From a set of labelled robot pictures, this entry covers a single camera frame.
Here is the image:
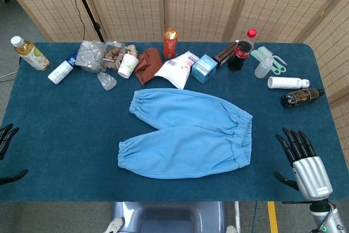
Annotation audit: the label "dark teal table mat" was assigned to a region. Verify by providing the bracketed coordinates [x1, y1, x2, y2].
[0, 41, 349, 204]

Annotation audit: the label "dark drink bottle black cap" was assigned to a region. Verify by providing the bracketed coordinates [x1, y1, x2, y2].
[280, 87, 326, 107]

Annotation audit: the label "light blue fleece pants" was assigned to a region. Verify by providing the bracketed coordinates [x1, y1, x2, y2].
[117, 87, 254, 180]

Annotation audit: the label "dark brown box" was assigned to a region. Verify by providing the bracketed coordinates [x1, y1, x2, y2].
[213, 41, 239, 69]

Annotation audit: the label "crumpled clear plastic bag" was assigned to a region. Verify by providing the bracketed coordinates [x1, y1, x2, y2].
[75, 40, 107, 74]

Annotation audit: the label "white spray bottle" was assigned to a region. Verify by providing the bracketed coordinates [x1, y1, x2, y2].
[267, 76, 311, 89]

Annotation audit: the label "brown crumpled cloth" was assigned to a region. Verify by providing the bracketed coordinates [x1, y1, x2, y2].
[134, 47, 164, 86]

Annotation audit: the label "green tea bottle white cap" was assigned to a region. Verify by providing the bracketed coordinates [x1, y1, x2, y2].
[10, 35, 51, 72]

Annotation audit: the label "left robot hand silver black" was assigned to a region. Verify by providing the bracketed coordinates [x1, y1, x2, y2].
[0, 123, 29, 186]

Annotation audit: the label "orange drink can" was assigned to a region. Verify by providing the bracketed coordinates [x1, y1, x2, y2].
[163, 27, 179, 59]

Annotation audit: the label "black tripod stand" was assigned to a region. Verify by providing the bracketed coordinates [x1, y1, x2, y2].
[67, 0, 106, 43]

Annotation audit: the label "white bottle blue cap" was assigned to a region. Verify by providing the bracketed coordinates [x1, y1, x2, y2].
[47, 51, 80, 85]

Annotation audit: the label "light blue cardboard box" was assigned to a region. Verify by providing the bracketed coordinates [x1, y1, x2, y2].
[191, 54, 218, 85]

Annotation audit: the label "clear plastic snack box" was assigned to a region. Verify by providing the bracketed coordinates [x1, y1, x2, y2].
[102, 40, 127, 71]

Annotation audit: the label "thin blue cable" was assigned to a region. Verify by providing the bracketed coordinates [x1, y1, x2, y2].
[251, 201, 259, 233]

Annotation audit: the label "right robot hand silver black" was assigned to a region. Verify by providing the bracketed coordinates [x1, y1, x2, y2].
[273, 127, 334, 200]

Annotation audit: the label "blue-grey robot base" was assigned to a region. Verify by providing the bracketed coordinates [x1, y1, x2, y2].
[110, 201, 227, 233]

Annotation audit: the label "cola bottle red cap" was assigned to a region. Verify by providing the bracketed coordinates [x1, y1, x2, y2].
[227, 27, 258, 72]

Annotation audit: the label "crumpled clear plastic cup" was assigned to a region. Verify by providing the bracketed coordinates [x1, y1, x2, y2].
[97, 71, 118, 92]

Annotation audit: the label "white plastic pouch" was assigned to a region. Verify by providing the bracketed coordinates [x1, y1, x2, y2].
[154, 50, 200, 90]

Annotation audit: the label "mint green looped plastic handles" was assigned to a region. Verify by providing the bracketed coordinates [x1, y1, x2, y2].
[269, 58, 287, 75]

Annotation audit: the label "white paper cup green print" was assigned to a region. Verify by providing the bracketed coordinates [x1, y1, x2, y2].
[117, 53, 140, 80]

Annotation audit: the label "black hanging cable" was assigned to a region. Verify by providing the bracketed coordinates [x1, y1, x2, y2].
[63, 0, 86, 41]

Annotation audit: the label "translucent squeeze wash bottle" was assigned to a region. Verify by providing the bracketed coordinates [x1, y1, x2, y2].
[254, 55, 288, 79]

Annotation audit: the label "brown white wrapped snack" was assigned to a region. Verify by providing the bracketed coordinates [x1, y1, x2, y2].
[125, 44, 139, 58]

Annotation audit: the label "white table leg pole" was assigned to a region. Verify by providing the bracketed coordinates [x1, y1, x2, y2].
[234, 201, 242, 231]

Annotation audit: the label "white floor cable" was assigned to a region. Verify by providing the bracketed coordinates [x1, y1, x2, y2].
[0, 71, 17, 82]

